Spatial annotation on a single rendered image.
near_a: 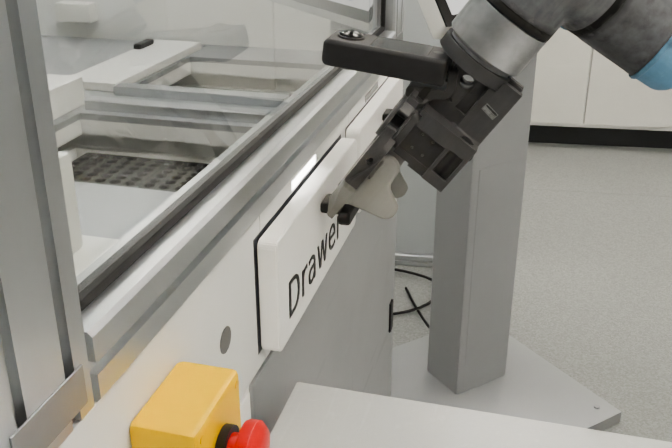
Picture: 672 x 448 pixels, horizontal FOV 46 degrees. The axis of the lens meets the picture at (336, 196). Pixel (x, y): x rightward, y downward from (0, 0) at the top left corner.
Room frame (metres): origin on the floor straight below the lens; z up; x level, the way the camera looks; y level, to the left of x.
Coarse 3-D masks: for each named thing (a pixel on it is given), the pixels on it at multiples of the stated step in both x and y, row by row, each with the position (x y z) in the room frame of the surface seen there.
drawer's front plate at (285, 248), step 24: (336, 144) 0.84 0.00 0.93; (336, 168) 0.78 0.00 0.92; (312, 192) 0.70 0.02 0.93; (288, 216) 0.64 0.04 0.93; (312, 216) 0.69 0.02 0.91; (336, 216) 0.78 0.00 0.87; (264, 240) 0.59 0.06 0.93; (288, 240) 0.62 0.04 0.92; (312, 240) 0.69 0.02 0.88; (336, 240) 0.78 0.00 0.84; (264, 264) 0.59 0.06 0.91; (288, 264) 0.62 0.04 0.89; (312, 264) 0.69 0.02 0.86; (264, 288) 0.59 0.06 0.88; (288, 288) 0.61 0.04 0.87; (312, 288) 0.69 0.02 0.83; (264, 312) 0.59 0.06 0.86; (288, 312) 0.61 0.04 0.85; (264, 336) 0.59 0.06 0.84; (288, 336) 0.61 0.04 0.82
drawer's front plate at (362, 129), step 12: (384, 84) 1.11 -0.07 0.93; (396, 84) 1.12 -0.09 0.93; (384, 96) 1.04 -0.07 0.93; (396, 96) 1.12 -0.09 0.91; (372, 108) 0.98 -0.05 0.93; (384, 108) 1.03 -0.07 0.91; (360, 120) 0.93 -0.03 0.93; (372, 120) 0.96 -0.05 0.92; (348, 132) 0.90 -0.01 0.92; (360, 132) 0.89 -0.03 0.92; (372, 132) 0.96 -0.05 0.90; (360, 144) 0.90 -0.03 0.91
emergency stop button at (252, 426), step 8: (248, 424) 0.40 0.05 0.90; (256, 424) 0.40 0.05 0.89; (264, 424) 0.41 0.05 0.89; (240, 432) 0.39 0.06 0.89; (248, 432) 0.39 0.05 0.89; (256, 432) 0.39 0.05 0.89; (264, 432) 0.40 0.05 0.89; (232, 440) 0.40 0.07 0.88; (240, 440) 0.39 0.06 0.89; (248, 440) 0.39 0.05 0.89; (256, 440) 0.39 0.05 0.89; (264, 440) 0.40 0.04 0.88
